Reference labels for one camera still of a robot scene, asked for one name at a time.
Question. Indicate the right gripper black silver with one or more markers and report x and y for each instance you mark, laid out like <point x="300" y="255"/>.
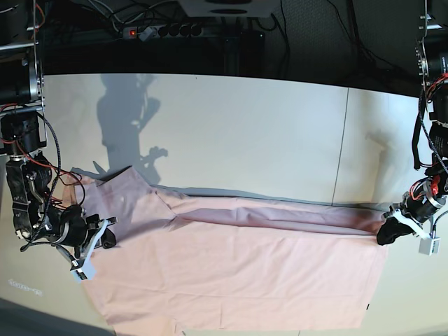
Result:
<point x="82" y="233"/>

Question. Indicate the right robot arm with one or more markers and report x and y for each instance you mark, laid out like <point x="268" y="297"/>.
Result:
<point x="38" y="218"/>

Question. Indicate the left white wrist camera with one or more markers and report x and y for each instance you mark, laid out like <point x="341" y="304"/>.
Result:
<point x="429" y="246"/>

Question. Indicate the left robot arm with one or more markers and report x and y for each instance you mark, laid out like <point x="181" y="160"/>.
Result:
<point x="429" y="139"/>

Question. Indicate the black power strip red switch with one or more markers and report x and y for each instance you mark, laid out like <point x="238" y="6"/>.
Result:
<point x="160" y="31"/>

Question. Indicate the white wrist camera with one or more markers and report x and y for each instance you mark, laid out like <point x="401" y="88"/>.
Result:
<point x="82" y="270"/>
<point x="429" y="246"/>

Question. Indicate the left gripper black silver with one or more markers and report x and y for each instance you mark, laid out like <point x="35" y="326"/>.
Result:
<point x="414" y="215"/>

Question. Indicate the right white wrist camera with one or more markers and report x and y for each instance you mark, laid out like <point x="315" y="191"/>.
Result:
<point x="82" y="270"/>

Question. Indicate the grey box with black oval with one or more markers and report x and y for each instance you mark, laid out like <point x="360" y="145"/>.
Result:
<point x="229" y="8"/>

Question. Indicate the black box under table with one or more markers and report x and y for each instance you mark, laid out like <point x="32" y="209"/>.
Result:
<point x="244" y="53"/>

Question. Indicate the pink T-shirt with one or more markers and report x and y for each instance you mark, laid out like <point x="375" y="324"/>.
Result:
<point x="227" y="263"/>

